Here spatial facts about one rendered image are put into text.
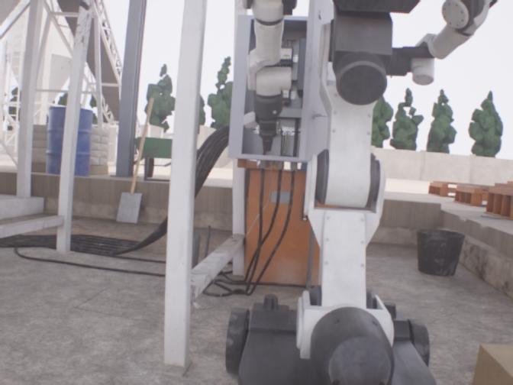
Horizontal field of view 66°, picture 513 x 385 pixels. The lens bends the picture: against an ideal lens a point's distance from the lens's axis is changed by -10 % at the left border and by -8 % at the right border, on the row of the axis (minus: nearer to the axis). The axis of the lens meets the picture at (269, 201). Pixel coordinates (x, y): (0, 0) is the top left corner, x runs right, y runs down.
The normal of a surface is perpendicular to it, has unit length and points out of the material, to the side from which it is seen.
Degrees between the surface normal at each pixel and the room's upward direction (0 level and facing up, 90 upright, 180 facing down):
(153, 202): 90
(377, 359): 66
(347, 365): 70
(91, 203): 90
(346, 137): 85
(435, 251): 99
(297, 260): 90
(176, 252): 81
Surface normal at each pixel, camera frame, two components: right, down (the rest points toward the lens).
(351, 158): -0.04, -0.25
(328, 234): -0.02, -0.45
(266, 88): 0.01, 0.86
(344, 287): 0.00, -0.65
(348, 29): -0.06, 0.04
